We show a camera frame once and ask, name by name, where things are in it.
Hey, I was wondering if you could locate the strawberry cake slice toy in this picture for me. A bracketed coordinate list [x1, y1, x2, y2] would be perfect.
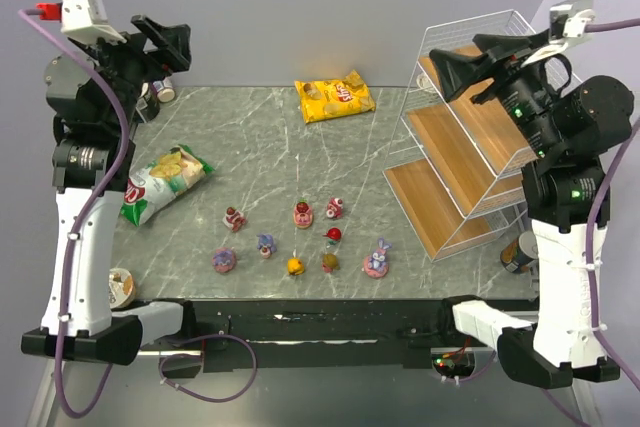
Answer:
[222, 206, 247, 232]

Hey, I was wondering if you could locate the purple bunny with cupcake toy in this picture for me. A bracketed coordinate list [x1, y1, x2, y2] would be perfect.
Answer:
[257, 234, 277, 259]

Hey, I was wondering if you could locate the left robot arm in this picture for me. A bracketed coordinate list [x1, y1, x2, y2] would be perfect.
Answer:
[21, 15, 196, 365]

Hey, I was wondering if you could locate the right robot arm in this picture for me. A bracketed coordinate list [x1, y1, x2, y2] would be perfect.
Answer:
[429, 33, 635, 389]

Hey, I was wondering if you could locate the Chobani yogurt cup behind shelf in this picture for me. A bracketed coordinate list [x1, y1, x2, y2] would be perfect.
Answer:
[416, 72, 437, 94]

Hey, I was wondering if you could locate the small blue white cup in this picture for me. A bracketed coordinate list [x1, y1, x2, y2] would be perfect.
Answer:
[151, 77, 176, 103]

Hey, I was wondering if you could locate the green chips bag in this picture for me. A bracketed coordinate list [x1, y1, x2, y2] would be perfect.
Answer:
[120, 144, 214, 226]

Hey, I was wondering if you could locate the yellow Lays chips bag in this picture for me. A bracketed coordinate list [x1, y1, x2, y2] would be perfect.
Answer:
[295, 70, 376, 124]

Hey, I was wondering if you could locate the tin can front right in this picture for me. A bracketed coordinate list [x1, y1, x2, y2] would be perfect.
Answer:
[500, 231, 538, 274]

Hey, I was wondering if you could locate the pink bear strawberry donut toy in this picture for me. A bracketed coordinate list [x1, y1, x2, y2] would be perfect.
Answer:
[293, 199, 314, 229]

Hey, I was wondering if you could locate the Chobani yogurt cup front left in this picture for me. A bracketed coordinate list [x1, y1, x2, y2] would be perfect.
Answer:
[108, 268, 136, 310]

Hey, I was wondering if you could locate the yellow duck toy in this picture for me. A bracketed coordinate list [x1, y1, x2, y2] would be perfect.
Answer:
[287, 257, 305, 276]

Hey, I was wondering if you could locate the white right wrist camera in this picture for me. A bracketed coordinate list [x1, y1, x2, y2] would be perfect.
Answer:
[522, 0, 595, 67]

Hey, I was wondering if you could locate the white wire wooden shelf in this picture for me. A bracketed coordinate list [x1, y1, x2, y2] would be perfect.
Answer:
[383, 10, 535, 262]

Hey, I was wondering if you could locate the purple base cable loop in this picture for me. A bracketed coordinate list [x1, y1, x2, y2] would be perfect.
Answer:
[158, 334, 258, 403]

